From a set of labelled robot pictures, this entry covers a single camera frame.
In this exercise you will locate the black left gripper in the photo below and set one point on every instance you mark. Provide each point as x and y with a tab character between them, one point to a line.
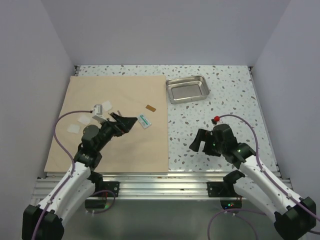
122	125

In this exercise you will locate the beige wooden board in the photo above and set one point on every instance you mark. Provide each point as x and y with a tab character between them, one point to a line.
140	150

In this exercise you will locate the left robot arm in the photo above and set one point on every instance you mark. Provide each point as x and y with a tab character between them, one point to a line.
47	219

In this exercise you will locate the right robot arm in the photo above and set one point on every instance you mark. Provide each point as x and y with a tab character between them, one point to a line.
292	215

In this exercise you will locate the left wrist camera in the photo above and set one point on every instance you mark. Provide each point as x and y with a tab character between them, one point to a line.
98	112

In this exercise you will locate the brown adhesive bandage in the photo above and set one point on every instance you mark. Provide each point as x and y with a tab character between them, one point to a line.
150	108

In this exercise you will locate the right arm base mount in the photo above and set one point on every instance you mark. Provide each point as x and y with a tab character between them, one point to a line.
224	188

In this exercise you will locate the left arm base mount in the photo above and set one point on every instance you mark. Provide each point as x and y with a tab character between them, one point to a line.
104	188

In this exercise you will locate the stainless steel tray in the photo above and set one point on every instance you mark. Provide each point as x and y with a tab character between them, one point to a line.
187	89

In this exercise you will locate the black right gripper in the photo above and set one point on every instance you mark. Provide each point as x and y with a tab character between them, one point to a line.
195	145

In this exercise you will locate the white gauze pad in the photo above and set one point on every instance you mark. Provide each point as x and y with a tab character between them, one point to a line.
107	106
73	128
84	119

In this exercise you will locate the green white sachet packet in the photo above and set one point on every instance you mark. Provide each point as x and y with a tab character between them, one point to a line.
145	123

